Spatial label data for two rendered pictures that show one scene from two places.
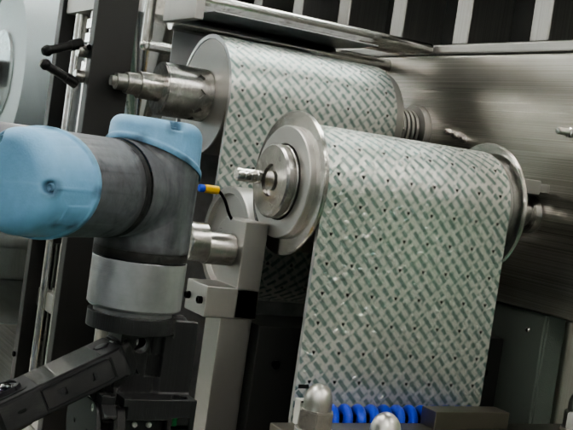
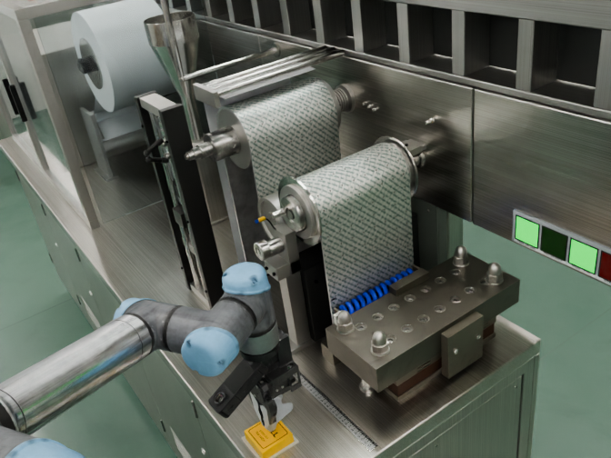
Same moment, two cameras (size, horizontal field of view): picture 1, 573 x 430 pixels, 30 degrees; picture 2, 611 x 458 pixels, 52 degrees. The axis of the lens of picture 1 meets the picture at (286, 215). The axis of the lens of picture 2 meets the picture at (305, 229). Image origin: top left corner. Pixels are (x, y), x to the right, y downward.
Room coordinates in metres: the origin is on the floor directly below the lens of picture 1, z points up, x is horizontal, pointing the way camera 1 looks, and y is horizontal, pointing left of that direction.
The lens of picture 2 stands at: (-0.01, 0.01, 1.85)
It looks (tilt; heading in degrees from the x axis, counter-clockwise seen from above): 31 degrees down; 359
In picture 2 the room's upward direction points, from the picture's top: 8 degrees counter-clockwise
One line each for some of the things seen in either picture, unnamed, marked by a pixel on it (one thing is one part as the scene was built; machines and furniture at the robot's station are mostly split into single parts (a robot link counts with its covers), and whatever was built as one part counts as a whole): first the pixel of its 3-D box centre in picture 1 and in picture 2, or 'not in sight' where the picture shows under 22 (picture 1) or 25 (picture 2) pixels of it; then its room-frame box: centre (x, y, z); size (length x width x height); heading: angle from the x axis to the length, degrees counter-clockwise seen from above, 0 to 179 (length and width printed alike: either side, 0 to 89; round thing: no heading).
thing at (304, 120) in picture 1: (288, 183); (299, 211); (1.09, 0.00, 1.25); 0.15 x 0.01 x 0.15; 29
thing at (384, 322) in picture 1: (401, 332); (370, 254); (1.09, -0.13, 1.11); 0.23 x 0.01 x 0.18; 119
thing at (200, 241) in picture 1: (193, 241); (262, 250); (1.08, 0.09, 1.18); 0.04 x 0.02 x 0.04; 29
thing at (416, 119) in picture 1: (394, 128); (335, 102); (1.45, -0.13, 1.33); 0.07 x 0.07 x 0.07; 29
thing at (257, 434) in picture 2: not in sight; (268, 436); (0.83, 0.13, 0.91); 0.07 x 0.07 x 0.02; 29
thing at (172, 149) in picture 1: (147, 188); (247, 299); (0.84, 0.11, 1.24); 0.09 x 0.08 x 0.11; 151
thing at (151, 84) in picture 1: (135, 84); (197, 153); (1.26, 0.20, 1.33); 0.06 x 0.03 x 0.03; 119
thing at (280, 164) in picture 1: (278, 181); (294, 213); (1.08, 0.01, 1.25); 0.07 x 0.02 x 0.07; 29
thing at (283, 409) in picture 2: not in sight; (279, 413); (0.83, 0.10, 0.97); 0.06 x 0.03 x 0.09; 119
